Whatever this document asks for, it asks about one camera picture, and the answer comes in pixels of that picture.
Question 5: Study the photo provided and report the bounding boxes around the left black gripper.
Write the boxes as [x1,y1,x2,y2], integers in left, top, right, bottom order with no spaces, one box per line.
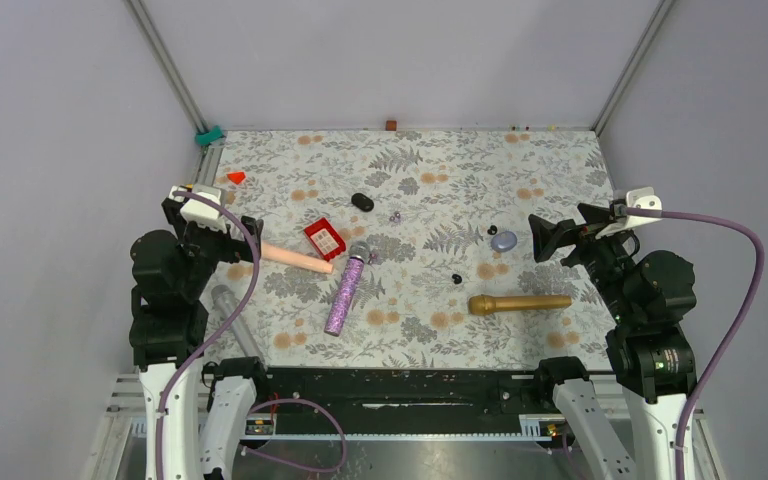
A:
[166,197,263,295]

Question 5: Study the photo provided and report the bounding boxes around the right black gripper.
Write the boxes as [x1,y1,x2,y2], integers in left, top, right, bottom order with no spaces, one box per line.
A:
[527,201,639,323]

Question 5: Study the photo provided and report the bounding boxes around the lavender earbud charging case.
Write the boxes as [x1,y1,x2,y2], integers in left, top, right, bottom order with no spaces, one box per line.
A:
[490,231,518,253]

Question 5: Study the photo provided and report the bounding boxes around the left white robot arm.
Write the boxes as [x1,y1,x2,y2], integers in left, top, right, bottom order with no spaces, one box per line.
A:
[129,194,271,479]

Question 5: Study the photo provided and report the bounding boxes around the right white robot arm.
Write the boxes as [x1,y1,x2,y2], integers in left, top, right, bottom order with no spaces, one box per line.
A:
[528,195,697,479]

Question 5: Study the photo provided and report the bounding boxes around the black oval earbud case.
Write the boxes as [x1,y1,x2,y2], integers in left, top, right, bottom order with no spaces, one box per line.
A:
[350,193,375,212]

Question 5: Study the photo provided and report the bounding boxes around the peach pink microphone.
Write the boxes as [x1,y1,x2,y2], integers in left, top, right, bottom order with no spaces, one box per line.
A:
[260,243,334,274]

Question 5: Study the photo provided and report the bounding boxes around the red triangular block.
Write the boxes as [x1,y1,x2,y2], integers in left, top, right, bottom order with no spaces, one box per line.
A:
[226,171,246,185]

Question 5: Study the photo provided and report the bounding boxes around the gold microphone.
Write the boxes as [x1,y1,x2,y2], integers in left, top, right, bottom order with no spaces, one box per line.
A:
[467,295,572,316]

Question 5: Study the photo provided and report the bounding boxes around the red toy block tray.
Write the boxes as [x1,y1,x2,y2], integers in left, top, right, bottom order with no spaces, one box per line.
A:
[303,218,347,262]

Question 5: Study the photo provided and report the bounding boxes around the teal clamp block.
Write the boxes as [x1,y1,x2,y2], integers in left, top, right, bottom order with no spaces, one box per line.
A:
[194,125,224,147]

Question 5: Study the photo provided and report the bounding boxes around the purple glitter microphone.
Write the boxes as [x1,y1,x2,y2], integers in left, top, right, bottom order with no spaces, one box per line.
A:
[324,241,370,337]

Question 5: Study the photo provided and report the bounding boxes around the floral table mat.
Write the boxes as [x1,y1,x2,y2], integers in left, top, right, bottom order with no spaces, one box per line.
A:
[213,130,613,370]

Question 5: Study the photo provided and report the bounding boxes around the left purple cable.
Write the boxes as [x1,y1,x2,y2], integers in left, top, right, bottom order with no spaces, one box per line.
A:
[153,190,349,480]

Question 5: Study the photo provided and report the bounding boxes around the purple cable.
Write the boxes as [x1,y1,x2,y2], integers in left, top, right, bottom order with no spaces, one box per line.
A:
[625,206,767,480]
[153,190,349,480]

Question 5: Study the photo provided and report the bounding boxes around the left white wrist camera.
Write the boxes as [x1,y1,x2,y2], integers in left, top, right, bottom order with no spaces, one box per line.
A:
[168,184,227,232]

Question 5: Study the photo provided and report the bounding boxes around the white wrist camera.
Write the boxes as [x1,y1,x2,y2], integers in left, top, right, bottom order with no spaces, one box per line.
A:
[168,184,227,232]
[596,186,663,239]

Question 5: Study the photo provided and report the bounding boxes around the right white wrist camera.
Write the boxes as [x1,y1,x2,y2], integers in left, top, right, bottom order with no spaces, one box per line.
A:
[596,186,663,239]

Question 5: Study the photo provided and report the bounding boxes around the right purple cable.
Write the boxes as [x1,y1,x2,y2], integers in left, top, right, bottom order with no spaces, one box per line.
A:
[625,206,767,480]

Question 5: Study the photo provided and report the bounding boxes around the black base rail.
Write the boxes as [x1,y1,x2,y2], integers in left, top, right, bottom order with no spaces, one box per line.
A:
[208,360,601,442]

